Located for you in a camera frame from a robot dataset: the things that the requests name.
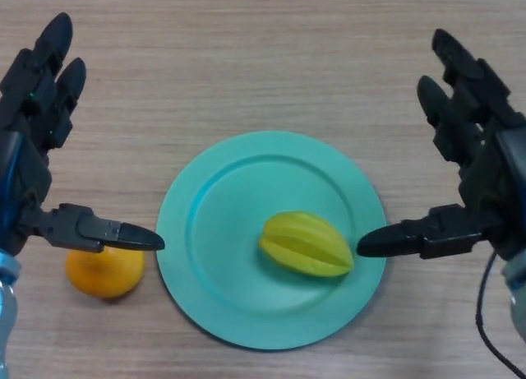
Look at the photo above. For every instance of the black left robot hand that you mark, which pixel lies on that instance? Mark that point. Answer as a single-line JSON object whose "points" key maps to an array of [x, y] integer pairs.
{"points": [[24, 165]]}

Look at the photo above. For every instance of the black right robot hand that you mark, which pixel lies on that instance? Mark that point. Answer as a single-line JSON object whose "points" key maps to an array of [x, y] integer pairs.
{"points": [[489, 177]]}

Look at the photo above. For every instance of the yellow starfruit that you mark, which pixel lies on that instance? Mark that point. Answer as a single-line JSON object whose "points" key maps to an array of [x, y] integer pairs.
{"points": [[306, 245]]}

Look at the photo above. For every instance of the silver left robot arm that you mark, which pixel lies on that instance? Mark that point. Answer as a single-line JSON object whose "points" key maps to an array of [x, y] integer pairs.
{"points": [[8, 313]]}

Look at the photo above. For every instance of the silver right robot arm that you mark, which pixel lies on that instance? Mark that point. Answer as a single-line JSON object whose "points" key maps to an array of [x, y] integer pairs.
{"points": [[518, 297]]}

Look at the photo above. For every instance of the green round plate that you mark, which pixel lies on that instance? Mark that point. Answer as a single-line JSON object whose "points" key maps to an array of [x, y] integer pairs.
{"points": [[271, 241]]}

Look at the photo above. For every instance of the orange pear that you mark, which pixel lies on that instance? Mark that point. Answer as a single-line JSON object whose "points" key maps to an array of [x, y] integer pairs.
{"points": [[104, 274]]}

